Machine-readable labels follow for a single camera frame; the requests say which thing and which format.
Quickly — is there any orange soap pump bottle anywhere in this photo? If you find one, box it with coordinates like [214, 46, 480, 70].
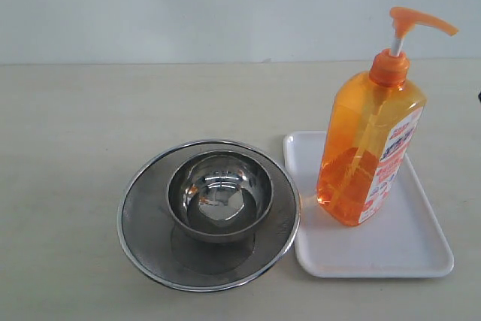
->
[316, 7, 458, 226]

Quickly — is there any small stainless steel bowl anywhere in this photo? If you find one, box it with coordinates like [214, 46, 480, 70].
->
[166, 149, 274, 244]

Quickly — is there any white rectangular plastic tray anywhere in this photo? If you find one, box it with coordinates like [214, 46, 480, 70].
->
[283, 131, 454, 278]

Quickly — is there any large steel mesh strainer basin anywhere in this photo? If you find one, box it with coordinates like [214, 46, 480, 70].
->
[117, 139, 301, 292]

